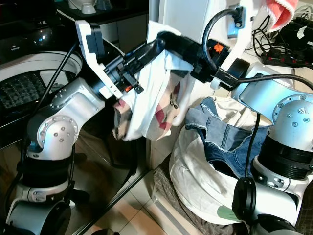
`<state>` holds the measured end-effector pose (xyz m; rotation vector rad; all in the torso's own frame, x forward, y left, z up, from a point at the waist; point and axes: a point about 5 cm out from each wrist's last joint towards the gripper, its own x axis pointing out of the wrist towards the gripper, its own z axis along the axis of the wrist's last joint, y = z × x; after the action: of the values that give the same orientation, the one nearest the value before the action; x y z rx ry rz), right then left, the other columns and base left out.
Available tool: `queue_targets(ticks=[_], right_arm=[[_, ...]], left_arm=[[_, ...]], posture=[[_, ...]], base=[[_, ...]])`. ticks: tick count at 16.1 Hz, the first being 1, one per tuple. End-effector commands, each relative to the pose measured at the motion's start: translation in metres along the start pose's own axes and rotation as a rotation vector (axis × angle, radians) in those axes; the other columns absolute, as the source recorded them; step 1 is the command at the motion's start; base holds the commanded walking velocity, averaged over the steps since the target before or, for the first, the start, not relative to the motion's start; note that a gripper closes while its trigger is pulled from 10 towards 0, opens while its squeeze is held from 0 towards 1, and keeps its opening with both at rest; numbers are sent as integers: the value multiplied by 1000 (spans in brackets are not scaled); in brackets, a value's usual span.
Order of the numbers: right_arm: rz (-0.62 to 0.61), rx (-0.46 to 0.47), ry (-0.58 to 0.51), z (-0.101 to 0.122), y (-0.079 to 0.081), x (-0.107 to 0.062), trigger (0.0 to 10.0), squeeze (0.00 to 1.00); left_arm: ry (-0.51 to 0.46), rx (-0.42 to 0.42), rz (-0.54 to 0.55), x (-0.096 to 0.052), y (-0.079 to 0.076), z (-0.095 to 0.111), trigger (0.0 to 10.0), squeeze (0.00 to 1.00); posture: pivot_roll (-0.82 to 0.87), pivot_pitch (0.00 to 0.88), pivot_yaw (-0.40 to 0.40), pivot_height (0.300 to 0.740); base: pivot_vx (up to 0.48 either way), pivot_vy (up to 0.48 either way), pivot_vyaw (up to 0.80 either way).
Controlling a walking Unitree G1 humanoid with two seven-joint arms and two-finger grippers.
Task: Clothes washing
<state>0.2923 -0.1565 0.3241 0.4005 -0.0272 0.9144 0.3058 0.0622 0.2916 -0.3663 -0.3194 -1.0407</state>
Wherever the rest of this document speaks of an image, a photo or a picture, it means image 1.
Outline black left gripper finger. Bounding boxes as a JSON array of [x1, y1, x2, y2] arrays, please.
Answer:
[[121, 38, 165, 68]]

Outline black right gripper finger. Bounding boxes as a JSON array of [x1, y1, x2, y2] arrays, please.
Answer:
[[163, 33, 206, 65]]

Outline white garment with red print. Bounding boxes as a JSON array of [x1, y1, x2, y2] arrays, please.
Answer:
[[112, 22, 197, 143]]

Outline blue denim jeans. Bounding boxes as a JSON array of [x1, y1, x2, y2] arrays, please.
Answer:
[[185, 96, 272, 180]]

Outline black power strip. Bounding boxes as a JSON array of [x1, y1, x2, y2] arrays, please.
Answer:
[[262, 17, 313, 68]]

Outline red and white towel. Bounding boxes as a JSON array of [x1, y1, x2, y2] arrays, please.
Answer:
[[264, 0, 300, 33]]

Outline white fabric laundry basket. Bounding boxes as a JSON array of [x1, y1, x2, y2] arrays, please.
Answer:
[[168, 95, 277, 227]]

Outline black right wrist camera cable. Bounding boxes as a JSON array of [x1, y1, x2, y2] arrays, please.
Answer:
[[202, 7, 241, 75]]

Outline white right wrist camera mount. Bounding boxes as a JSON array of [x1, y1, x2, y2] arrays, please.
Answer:
[[210, 0, 261, 90]]

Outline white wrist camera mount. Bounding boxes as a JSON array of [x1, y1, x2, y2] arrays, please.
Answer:
[[210, 0, 261, 90], [75, 20, 114, 99]]

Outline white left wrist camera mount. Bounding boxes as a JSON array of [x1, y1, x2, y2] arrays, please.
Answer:
[[75, 20, 114, 99]]

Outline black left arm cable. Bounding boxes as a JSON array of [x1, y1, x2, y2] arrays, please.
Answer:
[[6, 42, 79, 218]]

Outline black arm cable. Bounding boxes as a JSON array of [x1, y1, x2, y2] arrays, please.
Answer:
[[245, 125, 261, 181], [6, 42, 79, 218]]

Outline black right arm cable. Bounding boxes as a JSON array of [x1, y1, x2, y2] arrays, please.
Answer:
[[245, 125, 261, 181]]

